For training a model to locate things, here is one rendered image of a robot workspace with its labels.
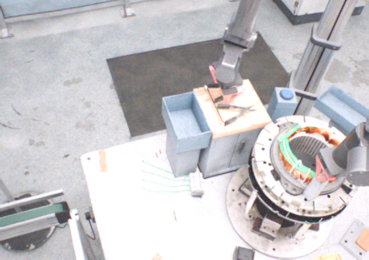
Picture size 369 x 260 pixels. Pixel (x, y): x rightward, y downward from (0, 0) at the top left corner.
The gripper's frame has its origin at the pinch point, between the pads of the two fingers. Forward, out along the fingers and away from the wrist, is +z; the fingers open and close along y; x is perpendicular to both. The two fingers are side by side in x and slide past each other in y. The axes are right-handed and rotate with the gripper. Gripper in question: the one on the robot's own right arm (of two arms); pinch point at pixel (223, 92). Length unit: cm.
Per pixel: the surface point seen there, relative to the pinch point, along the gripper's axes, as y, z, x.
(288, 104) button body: 5.9, 6.7, 23.7
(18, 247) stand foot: -11, 107, -92
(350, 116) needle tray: 16.4, 6.3, 43.0
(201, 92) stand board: -3.4, 2.3, -5.7
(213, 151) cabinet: 12.5, 13.5, -6.2
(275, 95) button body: 0.8, 6.5, 20.9
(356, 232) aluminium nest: 49, 28, 36
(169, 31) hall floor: -160, 111, 36
